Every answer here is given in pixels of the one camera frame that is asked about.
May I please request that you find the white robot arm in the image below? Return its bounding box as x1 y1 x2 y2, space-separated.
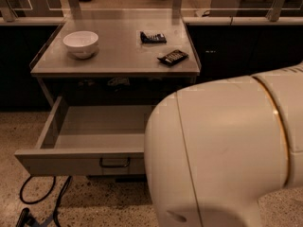
144 63 303 227

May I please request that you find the grey open top drawer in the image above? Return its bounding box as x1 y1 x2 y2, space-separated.
15 96 152 176

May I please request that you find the grey metal cabinet counter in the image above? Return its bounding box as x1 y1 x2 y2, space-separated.
28 9 202 112

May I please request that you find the dark snack bar front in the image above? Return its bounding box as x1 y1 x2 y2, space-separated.
159 50 188 66

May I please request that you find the dark snack packet rear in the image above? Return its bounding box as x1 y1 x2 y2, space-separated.
140 31 167 44

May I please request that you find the white ceramic bowl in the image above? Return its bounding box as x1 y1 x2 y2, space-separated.
62 30 98 59

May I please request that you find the black plug on floor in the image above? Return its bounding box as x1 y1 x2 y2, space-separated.
16 208 35 227

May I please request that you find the glass barrier panel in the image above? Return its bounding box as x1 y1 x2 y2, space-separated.
0 0 303 24

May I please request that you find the black drawer handle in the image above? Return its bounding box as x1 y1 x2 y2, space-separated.
99 158 131 168

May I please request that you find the black floor cable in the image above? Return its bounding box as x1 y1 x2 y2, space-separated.
19 175 74 227

